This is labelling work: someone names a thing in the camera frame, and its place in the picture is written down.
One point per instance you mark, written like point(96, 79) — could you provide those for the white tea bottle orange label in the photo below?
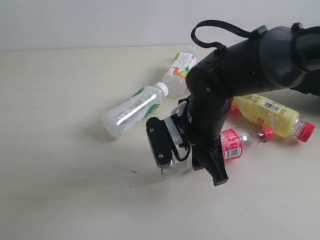
point(175, 77)

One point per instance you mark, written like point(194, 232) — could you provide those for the yellow juice bottle red cap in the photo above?
point(284, 121)

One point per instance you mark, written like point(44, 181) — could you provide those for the clear bottle red label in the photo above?
point(235, 142)

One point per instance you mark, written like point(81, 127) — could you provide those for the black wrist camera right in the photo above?
point(160, 141)

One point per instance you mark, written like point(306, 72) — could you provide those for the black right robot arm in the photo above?
point(266, 60)

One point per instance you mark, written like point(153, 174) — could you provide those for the white bottle green label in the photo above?
point(126, 115)

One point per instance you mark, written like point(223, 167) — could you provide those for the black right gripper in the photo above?
point(203, 122)

